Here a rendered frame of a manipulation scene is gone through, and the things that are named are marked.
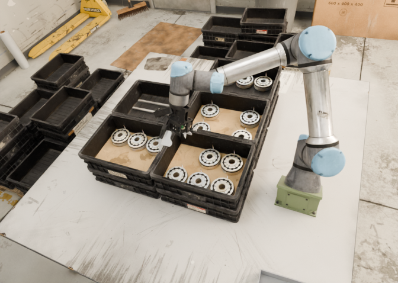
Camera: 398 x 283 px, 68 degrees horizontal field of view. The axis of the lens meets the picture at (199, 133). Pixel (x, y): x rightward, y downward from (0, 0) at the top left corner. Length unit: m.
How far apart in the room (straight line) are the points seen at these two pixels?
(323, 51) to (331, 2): 2.80
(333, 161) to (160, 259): 0.81
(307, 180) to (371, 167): 1.32
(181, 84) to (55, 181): 1.03
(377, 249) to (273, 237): 1.01
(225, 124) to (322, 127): 0.59
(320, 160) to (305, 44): 0.41
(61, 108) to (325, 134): 2.06
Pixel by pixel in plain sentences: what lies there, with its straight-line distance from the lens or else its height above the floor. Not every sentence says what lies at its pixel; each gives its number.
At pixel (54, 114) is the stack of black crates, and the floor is 0.49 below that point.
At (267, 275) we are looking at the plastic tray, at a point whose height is 0.71.
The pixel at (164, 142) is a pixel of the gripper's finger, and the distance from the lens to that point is 1.17.
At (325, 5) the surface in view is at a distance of 3.89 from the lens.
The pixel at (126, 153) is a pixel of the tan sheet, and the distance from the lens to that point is 1.57.
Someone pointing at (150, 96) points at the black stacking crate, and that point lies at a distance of 1.85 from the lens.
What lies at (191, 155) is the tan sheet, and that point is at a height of 0.83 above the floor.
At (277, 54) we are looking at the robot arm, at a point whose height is 1.29.
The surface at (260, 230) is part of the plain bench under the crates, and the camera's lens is 1.39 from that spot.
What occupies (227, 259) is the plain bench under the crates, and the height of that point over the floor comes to 0.70.
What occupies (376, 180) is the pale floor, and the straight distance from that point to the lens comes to 2.53.
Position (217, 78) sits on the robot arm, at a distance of 1.06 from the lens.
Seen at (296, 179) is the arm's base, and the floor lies 0.89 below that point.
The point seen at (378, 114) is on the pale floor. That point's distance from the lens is 3.00.
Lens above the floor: 1.97
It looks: 47 degrees down
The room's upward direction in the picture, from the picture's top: 11 degrees counter-clockwise
